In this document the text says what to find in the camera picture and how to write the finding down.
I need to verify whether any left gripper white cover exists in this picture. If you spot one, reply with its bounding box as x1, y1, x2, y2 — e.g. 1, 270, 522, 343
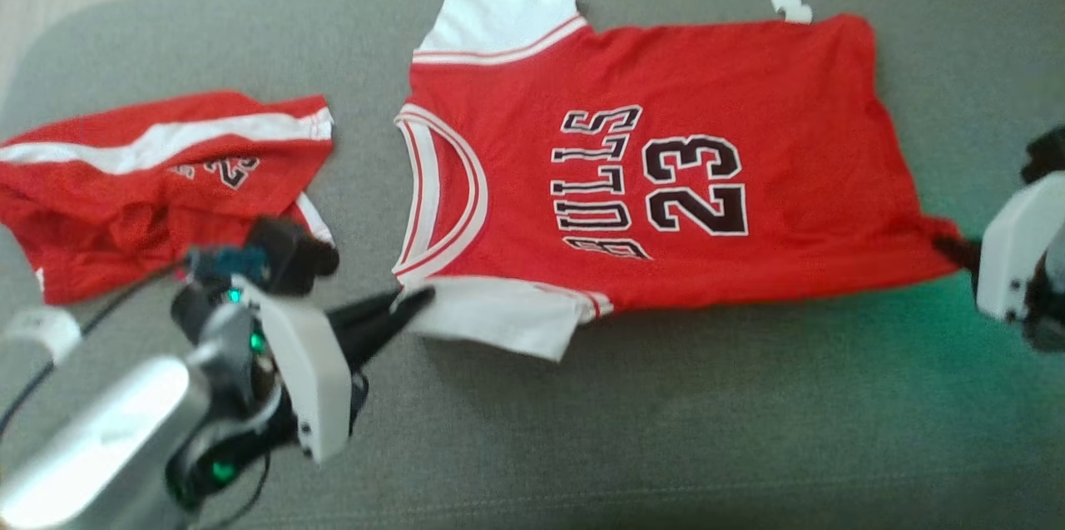
233, 273, 436, 465

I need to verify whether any red Bulls 23 jersey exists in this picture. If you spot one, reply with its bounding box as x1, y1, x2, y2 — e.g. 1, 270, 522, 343
391, 0, 963, 364

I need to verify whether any large grey fabric sofa seat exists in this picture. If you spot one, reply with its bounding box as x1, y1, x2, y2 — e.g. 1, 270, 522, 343
0, 0, 1065, 530

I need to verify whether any red basketball jersey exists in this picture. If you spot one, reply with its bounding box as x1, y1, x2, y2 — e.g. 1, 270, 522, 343
0, 92, 336, 305

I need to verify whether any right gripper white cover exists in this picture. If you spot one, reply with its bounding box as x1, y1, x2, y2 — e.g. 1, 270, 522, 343
933, 171, 1065, 324

